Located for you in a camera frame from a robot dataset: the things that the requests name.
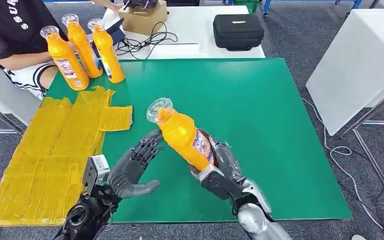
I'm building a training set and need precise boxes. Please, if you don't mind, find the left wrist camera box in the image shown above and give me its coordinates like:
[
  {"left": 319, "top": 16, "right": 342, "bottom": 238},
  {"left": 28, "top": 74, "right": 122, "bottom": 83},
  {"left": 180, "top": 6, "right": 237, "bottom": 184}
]
[{"left": 81, "top": 154, "right": 111, "bottom": 195}]

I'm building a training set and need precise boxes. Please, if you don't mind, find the grey metal table frame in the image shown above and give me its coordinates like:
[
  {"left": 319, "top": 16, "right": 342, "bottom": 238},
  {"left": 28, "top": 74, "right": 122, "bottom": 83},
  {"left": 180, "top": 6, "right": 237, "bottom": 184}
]
[{"left": 337, "top": 81, "right": 384, "bottom": 220}]

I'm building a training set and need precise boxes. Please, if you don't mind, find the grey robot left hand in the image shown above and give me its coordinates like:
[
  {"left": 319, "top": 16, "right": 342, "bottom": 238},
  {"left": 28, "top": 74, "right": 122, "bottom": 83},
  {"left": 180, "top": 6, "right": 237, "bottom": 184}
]
[{"left": 107, "top": 129, "right": 165, "bottom": 200}]

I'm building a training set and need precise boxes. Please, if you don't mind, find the white side table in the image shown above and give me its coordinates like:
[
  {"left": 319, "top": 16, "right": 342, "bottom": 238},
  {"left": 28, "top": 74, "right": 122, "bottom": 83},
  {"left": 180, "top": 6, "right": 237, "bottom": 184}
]
[{"left": 305, "top": 8, "right": 384, "bottom": 137}]

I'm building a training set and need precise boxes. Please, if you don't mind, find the yellow plastic sheet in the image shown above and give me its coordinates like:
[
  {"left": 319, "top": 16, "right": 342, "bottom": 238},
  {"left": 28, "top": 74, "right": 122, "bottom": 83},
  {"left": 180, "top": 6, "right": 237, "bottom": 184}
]
[{"left": 0, "top": 86, "right": 134, "bottom": 228}]

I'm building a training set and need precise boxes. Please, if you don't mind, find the grey metal bench frame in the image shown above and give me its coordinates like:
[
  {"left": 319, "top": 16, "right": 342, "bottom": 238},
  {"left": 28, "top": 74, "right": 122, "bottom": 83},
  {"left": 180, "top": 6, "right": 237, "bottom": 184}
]
[{"left": 0, "top": 95, "right": 26, "bottom": 136}]

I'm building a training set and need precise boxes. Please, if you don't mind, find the orange drink bottle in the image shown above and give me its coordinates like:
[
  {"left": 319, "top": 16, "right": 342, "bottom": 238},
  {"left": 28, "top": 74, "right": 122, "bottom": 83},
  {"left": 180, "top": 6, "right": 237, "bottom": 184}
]
[
  {"left": 87, "top": 18, "right": 126, "bottom": 84},
  {"left": 40, "top": 25, "right": 90, "bottom": 92},
  {"left": 146, "top": 97, "right": 216, "bottom": 172},
  {"left": 61, "top": 13, "right": 104, "bottom": 79}
]

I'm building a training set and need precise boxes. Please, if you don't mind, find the black carrying case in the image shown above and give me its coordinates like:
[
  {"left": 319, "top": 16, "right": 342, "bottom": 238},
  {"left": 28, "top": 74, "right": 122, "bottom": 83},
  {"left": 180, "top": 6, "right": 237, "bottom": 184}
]
[{"left": 212, "top": 13, "right": 265, "bottom": 52}]

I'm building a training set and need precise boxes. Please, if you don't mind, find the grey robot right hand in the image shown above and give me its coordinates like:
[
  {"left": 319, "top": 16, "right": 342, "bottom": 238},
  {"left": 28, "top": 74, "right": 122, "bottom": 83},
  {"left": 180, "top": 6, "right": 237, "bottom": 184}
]
[{"left": 188, "top": 128, "right": 246, "bottom": 186}]

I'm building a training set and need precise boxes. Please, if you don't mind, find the black rectangular object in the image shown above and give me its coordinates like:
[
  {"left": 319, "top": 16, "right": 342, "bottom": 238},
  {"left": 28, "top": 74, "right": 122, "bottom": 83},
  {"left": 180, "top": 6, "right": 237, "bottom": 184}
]
[{"left": 166, "top": 0, "right": 200, "bottom": 7}]

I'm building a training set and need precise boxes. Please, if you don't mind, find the long white cable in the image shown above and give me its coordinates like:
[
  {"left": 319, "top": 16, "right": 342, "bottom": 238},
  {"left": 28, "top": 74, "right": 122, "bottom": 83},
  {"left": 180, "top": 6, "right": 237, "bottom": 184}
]
[{"left": 300, "top": 96, "right": 384, "bottom": 240}]

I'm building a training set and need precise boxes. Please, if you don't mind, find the blue tablet case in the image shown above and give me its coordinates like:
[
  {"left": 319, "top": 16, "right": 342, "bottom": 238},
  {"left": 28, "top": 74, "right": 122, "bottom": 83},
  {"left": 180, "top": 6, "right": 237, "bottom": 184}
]
[{"left": 107, "top": 18, "right": 127, "bottom": 46}]

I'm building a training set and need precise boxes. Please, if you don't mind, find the green table mat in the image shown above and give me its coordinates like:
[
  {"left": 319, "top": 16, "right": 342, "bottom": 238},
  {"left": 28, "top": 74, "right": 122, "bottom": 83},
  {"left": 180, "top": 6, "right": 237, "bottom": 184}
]
[{"left": 46, "top": 58, "right": 354, "bottom": 223}]

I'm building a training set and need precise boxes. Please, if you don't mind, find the green basket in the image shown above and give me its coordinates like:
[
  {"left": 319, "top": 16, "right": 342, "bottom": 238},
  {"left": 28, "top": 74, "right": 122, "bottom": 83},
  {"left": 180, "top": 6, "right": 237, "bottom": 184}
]
[{"left": 233, "top": 0, "right": 260, "bottom": 14}]

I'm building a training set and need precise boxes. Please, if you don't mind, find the cardboard box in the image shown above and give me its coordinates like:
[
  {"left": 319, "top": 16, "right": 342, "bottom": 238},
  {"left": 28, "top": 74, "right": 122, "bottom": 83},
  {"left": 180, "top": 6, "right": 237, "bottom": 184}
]
[{"left": 118, "top": 0, "right": 168, "bottom": 37}]

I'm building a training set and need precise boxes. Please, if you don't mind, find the black device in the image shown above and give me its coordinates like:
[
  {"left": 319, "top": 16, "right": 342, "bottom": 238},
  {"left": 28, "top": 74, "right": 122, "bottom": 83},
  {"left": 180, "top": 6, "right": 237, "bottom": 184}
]
[{"left": 123, "top": 0, "right": 159, "bottom": 12}]

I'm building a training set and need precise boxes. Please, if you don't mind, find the black cable bundle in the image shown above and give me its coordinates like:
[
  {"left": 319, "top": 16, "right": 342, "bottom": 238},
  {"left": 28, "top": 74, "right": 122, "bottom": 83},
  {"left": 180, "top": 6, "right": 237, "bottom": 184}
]
[{"left": 115, "top": 21, "right": 179, "bottom": 61}]

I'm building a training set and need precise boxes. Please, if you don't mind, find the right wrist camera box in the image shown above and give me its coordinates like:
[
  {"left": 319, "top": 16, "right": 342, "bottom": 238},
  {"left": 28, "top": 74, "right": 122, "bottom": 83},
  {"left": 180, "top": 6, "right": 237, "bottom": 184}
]
[{"left": 199, "top": 164, "right": 247, "bottom": 202}]

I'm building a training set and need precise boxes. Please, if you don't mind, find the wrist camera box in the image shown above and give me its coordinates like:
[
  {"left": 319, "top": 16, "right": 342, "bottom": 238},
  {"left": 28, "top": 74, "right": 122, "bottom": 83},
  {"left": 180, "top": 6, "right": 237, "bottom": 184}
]
[
  {"left": 199, "top": 164, "right": 247, "bottom": 202},
  {"left": 81, "top": 154, "right": 111, "bottom": 195}
]

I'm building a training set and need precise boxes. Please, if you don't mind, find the person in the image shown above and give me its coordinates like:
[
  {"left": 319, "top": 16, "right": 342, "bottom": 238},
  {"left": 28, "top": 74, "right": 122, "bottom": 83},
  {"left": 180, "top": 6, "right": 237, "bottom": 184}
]
[{"left": 0, "top": 0, "right": 70, "bottom": 100}]

